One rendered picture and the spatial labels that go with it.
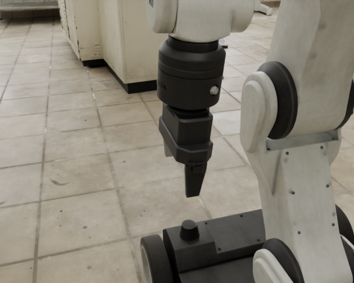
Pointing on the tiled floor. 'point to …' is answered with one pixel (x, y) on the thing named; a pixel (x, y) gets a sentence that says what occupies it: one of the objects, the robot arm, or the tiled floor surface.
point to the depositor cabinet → (82, 30)
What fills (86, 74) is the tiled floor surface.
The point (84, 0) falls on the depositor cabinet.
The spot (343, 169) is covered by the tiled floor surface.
